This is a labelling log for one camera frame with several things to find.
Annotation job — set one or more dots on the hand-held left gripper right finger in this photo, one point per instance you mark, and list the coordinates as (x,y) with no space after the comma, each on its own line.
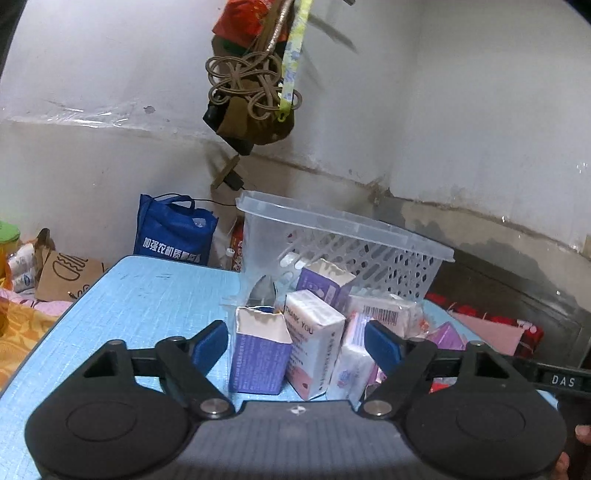
(383,345)

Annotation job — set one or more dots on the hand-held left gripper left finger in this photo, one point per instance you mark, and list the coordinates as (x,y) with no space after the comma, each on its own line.
(210,345)

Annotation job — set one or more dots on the tissue pack with barcode label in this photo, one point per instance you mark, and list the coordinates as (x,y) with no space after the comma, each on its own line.
(383,311)

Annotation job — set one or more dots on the torn-open purple carton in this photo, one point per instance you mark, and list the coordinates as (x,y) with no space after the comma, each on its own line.
(256,355)

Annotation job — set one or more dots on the white tissue pack pink print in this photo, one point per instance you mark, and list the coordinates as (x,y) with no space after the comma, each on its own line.
(314,341)

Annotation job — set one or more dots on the clear plastic slotted basket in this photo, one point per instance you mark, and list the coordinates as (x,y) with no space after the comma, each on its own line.
(369,249)

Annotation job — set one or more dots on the person's right hand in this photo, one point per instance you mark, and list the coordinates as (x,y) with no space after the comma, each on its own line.
(583,434)

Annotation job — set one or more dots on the purple flat packet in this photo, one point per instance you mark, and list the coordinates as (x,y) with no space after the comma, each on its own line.
(445,337)

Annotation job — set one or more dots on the clear plastic bottle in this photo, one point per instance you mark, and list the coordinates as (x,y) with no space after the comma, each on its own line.
(229,259)

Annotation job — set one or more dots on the red patterned snack packet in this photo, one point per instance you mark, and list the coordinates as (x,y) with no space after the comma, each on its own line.
(238,249)

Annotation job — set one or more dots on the blue tote bag white print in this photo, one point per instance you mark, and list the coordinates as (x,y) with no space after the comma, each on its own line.
(173,233)

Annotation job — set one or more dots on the brown printed cardboard bag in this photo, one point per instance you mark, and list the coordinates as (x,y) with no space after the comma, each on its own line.
(64,277)

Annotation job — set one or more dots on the black charger plug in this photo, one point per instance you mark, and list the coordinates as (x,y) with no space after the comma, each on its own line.
(234,180)

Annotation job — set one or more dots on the orange patterned blanket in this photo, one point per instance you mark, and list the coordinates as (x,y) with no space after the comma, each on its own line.
(23,332)

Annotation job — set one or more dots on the white blue label bottle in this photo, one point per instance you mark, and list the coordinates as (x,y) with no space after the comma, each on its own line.
(22,267)

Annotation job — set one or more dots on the green lid jar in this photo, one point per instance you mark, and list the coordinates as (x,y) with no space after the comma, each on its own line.
(8,244)

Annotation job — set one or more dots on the brown hanging cloth bag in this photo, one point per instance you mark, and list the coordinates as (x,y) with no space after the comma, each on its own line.
(251,122)

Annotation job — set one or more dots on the red hanging cloth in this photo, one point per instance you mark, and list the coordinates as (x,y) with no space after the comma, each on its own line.
(238,25)

